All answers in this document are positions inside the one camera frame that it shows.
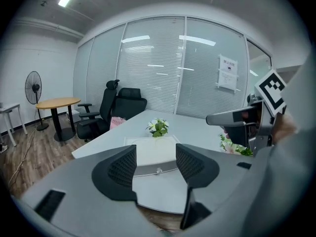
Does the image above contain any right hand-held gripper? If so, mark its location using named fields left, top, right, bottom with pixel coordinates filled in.
left=206, top=69, right=289, bottom=158

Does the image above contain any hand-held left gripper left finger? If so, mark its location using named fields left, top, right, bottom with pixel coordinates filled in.
left=91, top=144, right=138, bottom=202

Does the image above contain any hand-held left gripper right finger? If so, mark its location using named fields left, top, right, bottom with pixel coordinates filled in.
left=175, top=143, right=220, bottom=231

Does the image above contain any grey storage box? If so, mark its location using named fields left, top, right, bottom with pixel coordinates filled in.
left=133, top=159, right=180, bottom=178

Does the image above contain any white plastic tray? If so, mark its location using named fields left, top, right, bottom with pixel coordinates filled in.
left=123, top=135, right=181, bottom=168

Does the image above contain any person's right forearm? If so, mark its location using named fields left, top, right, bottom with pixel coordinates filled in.
left=272, top=112, right=299, bottom=146

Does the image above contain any cream vase with pink flowers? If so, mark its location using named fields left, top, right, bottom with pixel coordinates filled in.
left=219, top=133, right=254, bottom=157

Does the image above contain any white paper notice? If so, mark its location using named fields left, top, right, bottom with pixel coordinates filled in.
left=217, top=54, right=239, bottom=92

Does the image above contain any pink bag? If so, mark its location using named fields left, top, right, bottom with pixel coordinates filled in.
left=110, top=117, right=127, bottom=130

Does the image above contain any small white-flowered potted plant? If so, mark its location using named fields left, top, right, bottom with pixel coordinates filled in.
left=145, top=118, right=170, bottom=138

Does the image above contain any black high-back office chair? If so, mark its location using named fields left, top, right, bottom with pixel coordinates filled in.
left=76, top=79, right=120, bottom=143

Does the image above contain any white cardboard box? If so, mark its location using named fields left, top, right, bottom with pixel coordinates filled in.
left=66, top=109, right=81, bottom=123

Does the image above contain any black mesh office chair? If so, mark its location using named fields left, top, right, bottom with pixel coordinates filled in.
left=112, top=87, right=148, bottom=121

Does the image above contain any round wooden table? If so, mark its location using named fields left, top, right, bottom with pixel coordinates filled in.
left=36, top=97, right=81, bottom=142

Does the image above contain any black standing fan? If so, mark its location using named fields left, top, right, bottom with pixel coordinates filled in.
left=24, top=71, right=49, bottom=131

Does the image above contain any small white side table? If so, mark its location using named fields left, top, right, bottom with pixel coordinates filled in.
left=0, top=102, right=28, bottom=147

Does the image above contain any white ceiling pipe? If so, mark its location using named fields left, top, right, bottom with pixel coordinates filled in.
left=13, top=17, right=86, bottom=39

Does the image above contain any right hand-held gripper camera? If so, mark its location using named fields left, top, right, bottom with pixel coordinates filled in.
left=246, top=93, right=259, bottom=106

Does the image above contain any pale floor cable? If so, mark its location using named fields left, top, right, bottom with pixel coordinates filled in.
left=8, top=122, right=38, bottom=190

